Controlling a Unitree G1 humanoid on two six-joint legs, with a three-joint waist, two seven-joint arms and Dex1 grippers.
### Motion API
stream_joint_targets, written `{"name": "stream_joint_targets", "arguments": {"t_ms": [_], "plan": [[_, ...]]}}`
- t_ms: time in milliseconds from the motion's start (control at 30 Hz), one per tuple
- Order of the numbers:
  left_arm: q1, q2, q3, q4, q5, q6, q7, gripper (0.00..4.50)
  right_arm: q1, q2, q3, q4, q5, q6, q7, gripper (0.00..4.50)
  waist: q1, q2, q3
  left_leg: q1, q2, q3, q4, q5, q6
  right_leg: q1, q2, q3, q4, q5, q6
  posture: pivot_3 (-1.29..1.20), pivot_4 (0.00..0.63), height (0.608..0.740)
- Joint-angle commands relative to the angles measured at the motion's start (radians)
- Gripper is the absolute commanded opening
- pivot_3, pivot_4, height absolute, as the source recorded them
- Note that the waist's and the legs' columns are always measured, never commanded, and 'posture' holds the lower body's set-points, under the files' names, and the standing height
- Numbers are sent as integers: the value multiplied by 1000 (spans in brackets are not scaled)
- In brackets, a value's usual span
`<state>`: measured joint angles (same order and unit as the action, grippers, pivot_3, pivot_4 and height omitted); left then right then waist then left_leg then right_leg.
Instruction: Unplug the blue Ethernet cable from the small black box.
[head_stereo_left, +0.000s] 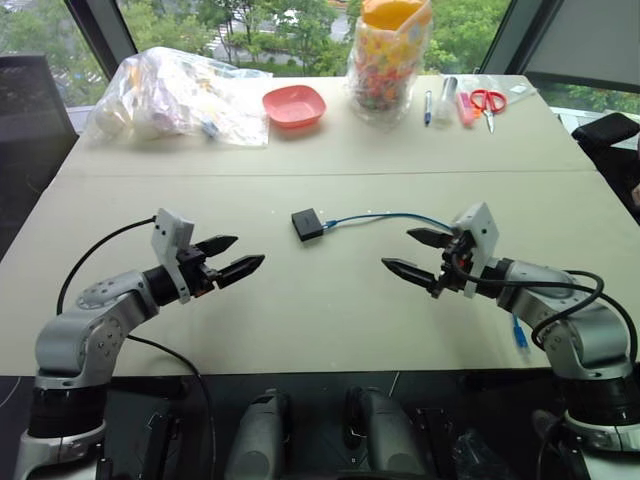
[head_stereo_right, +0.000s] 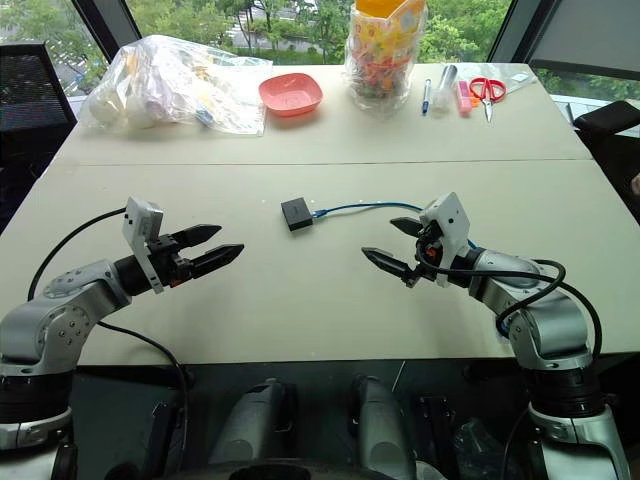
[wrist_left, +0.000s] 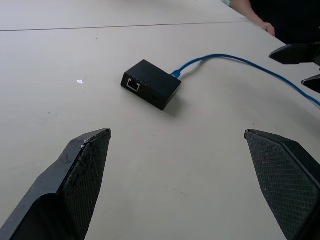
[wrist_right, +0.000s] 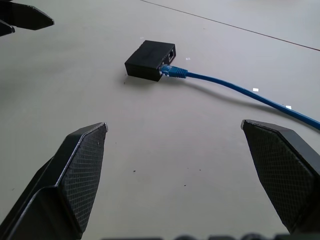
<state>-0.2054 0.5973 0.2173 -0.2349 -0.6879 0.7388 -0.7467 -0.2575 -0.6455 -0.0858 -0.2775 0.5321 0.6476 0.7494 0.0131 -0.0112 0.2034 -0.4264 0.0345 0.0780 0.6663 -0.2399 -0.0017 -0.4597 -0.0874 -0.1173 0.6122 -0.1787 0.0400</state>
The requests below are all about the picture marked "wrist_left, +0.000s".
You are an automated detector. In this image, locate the black network box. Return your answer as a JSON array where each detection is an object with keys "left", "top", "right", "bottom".
[{"left": 120, "top": 59, "right": 182, "bottom": 112}]

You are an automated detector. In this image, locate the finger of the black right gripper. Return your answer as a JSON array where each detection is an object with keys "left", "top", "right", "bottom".
[
  {"left": 300, "top": 73, "right": 320, "bottom": 95},
  {"left": 268, "top": 41, "right": 320, "bottom": 66}
]

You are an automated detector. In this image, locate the bystander's dark clothing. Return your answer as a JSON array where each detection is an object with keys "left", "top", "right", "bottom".
[{"left": 249, "top": 0, "right": 320, "bottom": 46}]

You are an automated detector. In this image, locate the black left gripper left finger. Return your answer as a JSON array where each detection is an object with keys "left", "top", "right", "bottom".
[{"left": 0, "top": 128, "right": 112, "bottom": 240}]

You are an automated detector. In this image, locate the bystander's bare hand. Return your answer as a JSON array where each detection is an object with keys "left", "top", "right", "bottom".
[{"left": 260, "top": 21, "right": 276, "bottom": 36}]

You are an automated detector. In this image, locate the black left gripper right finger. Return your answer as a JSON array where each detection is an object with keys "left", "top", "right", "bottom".
[{"left": 244, "top": 128, "right": 320, "bottom": 240}]

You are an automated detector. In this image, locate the blue Ethernet cable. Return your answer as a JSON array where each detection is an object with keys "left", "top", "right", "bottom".
[{"left": 170, "top": 53, "right": 320, "bottom": 107}]

